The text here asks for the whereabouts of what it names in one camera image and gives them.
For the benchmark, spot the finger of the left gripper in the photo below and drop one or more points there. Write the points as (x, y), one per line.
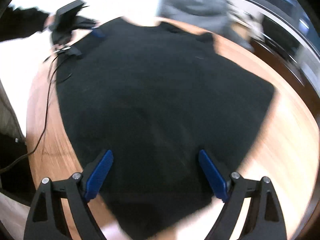
(98, 33)
(73, 51)

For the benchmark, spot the black fleece garment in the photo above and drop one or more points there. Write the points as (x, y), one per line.
(155, 97)

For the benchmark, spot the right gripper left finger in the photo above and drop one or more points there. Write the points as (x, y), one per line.
(46, 219)

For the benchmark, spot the person's left hand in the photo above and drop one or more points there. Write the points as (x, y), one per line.
(48, 22)

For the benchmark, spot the person's left forearm black sleeve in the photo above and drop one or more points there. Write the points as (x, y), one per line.
(21, 23)

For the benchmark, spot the grey leather armchair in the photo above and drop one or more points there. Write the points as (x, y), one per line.
(211, 15)

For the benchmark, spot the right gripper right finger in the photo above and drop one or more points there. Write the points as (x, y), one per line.
(264, 219)

